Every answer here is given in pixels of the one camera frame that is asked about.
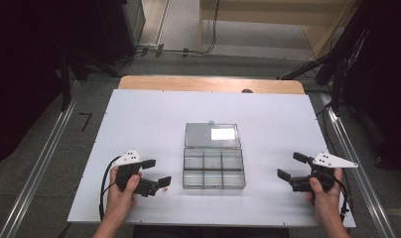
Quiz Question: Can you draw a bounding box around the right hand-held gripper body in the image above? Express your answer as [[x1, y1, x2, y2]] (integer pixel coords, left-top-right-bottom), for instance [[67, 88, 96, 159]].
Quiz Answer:
[[290, 151, 359, 193]]

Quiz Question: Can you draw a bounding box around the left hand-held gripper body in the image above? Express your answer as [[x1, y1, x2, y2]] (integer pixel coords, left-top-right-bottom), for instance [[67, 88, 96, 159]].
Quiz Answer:
[[112, 149, 161, 198]]

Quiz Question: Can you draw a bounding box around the clear plastic compartment box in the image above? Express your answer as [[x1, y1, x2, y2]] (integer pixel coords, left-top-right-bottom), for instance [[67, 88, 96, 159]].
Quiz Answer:
[[182, 121, 247, 190]]

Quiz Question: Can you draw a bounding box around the person's left hand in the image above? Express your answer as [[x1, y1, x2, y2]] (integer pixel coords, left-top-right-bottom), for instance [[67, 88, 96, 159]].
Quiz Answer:
[[106, 165, 143, 222]]

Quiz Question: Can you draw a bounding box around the person's right hand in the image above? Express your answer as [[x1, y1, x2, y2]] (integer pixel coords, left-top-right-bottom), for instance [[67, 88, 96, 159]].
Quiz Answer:
[[306, 168, 345, 226]]

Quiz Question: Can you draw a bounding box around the black metal stand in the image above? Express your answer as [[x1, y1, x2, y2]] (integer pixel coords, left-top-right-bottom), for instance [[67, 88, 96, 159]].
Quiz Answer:
[[277, 29, 371, 113], [58, 49, 120, 112]]

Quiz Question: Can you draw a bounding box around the black curtain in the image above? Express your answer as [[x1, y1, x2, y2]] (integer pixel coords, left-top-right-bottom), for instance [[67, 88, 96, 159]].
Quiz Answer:
[[0, 0, 70, 171], [340, 0, 401, 177]]

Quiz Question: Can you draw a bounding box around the wooden table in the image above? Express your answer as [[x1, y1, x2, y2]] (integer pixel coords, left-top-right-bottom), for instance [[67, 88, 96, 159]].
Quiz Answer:
[[117, 74, 306, 96]]

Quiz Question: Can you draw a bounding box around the black cabinet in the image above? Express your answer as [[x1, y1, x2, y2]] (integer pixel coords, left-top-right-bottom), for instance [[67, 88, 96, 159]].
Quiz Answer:
[[95, 0, 147, 65]]

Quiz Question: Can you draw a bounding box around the light wooden shelf unit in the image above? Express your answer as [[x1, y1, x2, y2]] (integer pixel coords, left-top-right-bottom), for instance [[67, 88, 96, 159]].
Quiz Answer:
[[199, 0, 358, 58]]

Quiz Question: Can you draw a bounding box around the thin black cable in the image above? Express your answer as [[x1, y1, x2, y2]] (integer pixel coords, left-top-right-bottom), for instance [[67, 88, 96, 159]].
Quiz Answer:
[[316, 102, 338, 157]]

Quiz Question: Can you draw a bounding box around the left hand-held gripper black cable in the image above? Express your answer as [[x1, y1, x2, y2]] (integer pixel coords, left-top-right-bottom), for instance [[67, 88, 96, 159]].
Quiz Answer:
[[98, 156, 122, 222]]

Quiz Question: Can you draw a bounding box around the hand-held gripper black cable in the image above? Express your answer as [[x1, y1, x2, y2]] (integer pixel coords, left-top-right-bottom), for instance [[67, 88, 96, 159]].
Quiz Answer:
[[98, 156, 122, 222], [334, 177, 351, 222]]

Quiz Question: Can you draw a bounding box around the right hand-held gripper black cable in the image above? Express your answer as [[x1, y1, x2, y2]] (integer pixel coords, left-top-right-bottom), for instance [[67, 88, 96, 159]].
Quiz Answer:
[[334, 177, 351, 222]]

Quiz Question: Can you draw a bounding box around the metal floor rail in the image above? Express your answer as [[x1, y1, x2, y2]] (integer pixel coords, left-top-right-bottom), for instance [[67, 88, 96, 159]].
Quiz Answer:
[[321, 93, 396, 238], [0, 80, 82, 238]]

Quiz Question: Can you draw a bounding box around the black floor cable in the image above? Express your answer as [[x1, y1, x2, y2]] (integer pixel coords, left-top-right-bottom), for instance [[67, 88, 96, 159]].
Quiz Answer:
[[135, 0, 221, 58]]

